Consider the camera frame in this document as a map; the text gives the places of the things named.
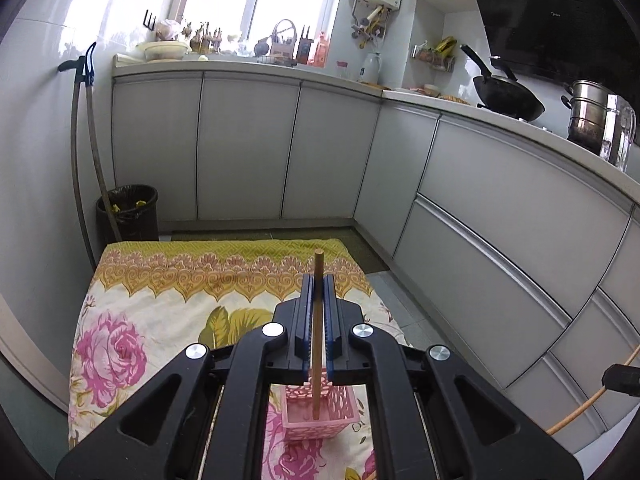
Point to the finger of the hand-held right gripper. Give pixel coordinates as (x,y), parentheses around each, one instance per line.
(622,379)

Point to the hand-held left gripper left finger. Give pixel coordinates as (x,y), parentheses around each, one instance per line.
(305,330)

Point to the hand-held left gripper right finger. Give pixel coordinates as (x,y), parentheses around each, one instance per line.
(330,330)

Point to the wooden chopstick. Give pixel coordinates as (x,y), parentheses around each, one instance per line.
(318,265)
(575,412)

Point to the pink perforated utensil holder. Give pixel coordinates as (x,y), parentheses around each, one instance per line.
(341,410)

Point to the dark floor mat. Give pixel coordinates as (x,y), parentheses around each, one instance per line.
(280,235)

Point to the floral blanket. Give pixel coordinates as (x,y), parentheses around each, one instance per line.
(150,310)

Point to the grey kitchen cabinets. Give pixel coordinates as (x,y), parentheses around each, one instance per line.
(240,145)

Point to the black trash bin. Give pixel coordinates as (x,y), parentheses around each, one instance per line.
(135,220)

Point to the clear glass pitcher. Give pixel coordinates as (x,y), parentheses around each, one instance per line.
(620,130)

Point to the small red lid jar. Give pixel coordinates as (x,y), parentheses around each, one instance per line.
(341,70)

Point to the small bowl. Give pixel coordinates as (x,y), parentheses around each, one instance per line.
(432,90)

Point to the white thermos jug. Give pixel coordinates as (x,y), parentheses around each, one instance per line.
(371,67)

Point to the wooden mop pole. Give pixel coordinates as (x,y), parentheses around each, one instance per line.
(75,170)
(97,160)

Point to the stainless steamer pot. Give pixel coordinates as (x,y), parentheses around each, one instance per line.
(587,110)

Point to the orange detergent bottle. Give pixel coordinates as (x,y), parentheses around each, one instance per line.
(319,50)

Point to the dark teapot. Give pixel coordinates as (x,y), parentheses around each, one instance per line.
(261,48)

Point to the black wok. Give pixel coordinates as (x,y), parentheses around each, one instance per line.
(510,97)

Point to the row of small figurines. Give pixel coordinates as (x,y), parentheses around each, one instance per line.
(202,37)

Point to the cream plastic basin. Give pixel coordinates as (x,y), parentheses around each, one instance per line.
(162,50)

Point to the blue pole clip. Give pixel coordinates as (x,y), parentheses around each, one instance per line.
(90,62)

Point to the black range hood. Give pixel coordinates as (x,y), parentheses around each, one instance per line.
(555,15)

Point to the metal wall spice rack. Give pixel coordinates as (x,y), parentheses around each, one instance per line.
(435,57)

